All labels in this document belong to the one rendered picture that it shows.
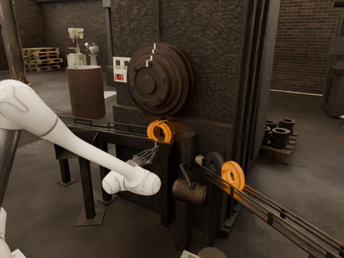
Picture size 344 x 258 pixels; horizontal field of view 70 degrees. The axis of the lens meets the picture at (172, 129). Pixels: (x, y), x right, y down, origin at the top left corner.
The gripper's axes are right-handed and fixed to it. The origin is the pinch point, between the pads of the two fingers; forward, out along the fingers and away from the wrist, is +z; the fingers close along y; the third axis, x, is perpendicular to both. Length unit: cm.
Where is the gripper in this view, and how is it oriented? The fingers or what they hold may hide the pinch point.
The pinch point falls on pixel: (154, 149)
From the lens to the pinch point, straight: 151.1
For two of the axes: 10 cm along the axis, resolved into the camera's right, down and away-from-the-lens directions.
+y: 8.6, 1.9, -4.7
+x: -0.3, -9.1, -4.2
